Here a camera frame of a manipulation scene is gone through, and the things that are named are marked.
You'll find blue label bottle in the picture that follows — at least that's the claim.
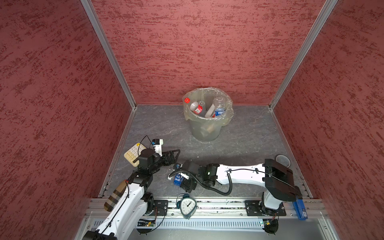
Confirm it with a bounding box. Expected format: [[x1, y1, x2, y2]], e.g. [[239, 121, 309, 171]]
[[168, 173, 190, 187], [213, 97, 226, 117]]

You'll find red label bottle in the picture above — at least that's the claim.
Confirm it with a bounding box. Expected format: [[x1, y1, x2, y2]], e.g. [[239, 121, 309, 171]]
[[184, 98, 206, 116]]

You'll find green cap slim bottle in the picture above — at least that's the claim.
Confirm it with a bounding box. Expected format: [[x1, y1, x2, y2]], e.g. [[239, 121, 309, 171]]
[[205, 104, 216, 119]]

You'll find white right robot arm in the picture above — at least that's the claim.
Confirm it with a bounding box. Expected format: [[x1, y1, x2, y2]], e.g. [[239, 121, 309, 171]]
[[170, 159, 303, 216]]

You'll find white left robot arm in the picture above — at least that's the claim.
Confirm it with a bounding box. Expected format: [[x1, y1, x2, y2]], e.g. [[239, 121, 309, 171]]
[[83, 148, 181, 240]]

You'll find clear green bin liner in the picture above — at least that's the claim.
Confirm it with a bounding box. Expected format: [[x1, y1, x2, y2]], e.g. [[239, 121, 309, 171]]
[[182, 87, 234, 127]]

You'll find green heart alarm clock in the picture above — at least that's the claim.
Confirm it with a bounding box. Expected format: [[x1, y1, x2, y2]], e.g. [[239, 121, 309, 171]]
[[177, 194, 198, 220]]

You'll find beige calculator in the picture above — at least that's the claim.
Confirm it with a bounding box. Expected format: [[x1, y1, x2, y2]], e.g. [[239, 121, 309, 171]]
[[124, 143, 146, 167]]

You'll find striped roll left edge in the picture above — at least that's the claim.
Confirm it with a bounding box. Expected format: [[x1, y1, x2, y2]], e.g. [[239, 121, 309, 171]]
[[104, 180, 128, 212]]

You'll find tape roll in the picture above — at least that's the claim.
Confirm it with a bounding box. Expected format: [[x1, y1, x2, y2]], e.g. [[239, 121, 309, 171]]
[[275, 154, 291, 168]]

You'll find blue tool right edge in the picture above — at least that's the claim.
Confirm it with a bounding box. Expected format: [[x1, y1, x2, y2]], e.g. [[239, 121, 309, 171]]
[[293, 199, 308, 221]]

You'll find aluminium front rail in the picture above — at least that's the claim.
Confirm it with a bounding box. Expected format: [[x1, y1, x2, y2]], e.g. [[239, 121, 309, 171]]
[[79, 198, 329, 233]]

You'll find aluminium left corner post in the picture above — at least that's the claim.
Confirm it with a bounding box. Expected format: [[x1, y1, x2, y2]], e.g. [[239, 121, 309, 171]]
[[81, 0, 137, 111]]

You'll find aluminium corner post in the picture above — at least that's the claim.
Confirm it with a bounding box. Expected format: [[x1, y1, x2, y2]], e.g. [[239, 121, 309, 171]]
[[269, 0, 338, 112], [81, 0, 137, 111]]

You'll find aluminium right corner post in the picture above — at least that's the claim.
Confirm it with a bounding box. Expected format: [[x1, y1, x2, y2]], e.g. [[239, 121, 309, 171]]
[[269, 0, 338, 112]]

